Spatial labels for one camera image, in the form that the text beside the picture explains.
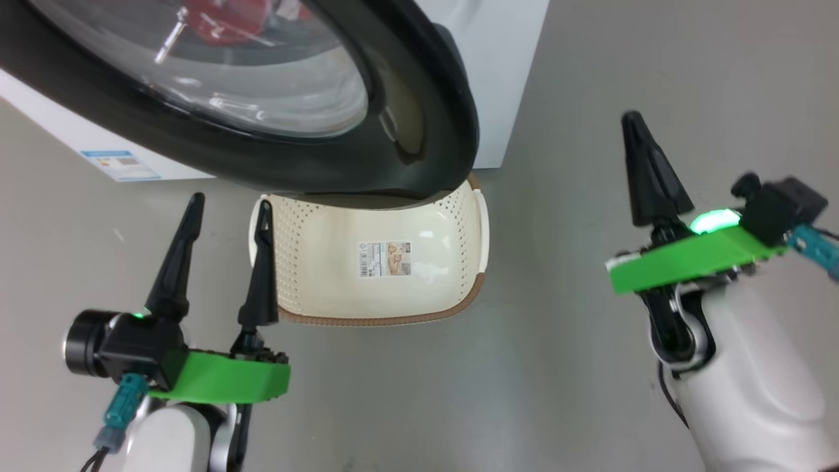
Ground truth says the blue energy label sticker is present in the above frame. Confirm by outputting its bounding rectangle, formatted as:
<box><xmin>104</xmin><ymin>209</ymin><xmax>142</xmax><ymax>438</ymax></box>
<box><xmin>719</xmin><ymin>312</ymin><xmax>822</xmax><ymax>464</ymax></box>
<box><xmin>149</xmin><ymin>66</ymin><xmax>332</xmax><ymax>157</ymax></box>
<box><xmin>81</xmin><ymin>150</ymin><xmax>161</xmax><ymax>182</ymax></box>

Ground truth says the basket product label sticker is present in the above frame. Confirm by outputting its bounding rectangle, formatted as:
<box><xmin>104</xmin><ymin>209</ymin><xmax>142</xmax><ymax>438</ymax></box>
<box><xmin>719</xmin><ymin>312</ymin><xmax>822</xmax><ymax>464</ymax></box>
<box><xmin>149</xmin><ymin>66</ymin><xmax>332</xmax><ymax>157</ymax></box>
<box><xmin>359</xmin><ymin>241</ymin><xmax>412</xmax><ymax>277</ymax></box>

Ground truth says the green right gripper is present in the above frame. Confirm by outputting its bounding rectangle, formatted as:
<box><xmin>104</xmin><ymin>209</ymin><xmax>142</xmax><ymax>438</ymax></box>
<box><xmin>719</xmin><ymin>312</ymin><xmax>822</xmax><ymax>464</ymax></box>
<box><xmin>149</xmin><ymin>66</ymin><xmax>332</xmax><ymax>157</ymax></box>
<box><xmin>606</xmin><ymin>111</ymin><xmax>787</xmax><ymax>296</ymax></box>

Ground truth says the black round glass washer door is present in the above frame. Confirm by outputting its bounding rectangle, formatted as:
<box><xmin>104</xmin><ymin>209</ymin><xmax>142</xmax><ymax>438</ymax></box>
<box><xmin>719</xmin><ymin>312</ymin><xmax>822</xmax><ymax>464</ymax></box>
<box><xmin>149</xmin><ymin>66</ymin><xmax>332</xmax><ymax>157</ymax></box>
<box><xmin>0</xmin><ymin>0</ymin><xmax>480</xmax><ymax>201</ymax></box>

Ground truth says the cream perforated laundry basket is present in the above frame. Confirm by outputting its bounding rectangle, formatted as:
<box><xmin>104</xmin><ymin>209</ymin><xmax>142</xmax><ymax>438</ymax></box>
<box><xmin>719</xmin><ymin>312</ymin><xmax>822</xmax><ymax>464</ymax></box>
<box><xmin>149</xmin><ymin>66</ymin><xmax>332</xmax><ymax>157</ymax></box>
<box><xmin>248</xmin><ymin>174</ymin><xmax>490</xmax><ymax>327</ymax></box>

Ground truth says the cable with teal connector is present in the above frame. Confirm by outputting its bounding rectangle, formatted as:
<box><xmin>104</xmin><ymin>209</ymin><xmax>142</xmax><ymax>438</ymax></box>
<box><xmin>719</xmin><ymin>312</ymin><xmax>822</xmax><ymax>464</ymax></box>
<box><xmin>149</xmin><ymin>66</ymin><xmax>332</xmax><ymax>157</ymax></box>
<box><xmin>80</xmin><ymin>374</ymin><xmax>150</xmax><ymax>472</ymax></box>
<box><xmin>787</xmin><ymin>223</ymin><xmax>839</xmax><ymax>283</ymax></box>

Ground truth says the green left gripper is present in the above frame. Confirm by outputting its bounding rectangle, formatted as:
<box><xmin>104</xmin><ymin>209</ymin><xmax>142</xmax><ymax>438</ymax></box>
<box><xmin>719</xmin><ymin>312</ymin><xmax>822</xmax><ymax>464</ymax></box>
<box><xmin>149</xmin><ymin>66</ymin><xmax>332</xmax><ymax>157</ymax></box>
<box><xmin>144</xmin><ymin>192</ymin><xmax>291</xmax><ymax>404</ymax></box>

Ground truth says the left cable with teal connector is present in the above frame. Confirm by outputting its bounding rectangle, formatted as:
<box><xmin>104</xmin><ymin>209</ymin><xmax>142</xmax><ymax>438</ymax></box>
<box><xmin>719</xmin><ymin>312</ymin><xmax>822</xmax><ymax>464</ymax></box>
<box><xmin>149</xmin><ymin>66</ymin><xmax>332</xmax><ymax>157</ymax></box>
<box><xmin>80</xmin><ymin>374</ymin><xmax>150</xmax><ymax>472</ymax></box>

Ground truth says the red and white garment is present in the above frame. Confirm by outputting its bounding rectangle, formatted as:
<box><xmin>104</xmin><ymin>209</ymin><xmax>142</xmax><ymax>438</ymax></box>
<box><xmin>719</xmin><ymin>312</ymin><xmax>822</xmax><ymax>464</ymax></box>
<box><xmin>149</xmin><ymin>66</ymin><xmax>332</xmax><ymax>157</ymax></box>
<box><xmin>187</xmin><ymin>0</ymin><xmax>309</xmax><ymax>44</ymax></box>

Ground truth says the white front-load washing machine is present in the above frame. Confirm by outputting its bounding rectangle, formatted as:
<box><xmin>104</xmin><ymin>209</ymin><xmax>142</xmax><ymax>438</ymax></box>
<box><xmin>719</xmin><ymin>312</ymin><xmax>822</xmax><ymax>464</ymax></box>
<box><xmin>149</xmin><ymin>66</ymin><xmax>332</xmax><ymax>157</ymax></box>
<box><xmin>0</xmin><ymin>0</ymin><xmax>550</xmax><ymax>182</ymax></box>

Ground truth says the right cable with teal connector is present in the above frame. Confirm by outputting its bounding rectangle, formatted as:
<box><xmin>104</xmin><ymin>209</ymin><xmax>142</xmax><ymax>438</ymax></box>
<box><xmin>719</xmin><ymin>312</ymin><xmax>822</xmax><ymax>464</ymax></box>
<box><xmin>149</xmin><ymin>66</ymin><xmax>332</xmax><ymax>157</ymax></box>
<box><xmin>787</xmin><ymin>223</ymin><xmax>839</xmax><ymax>283</ymax></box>

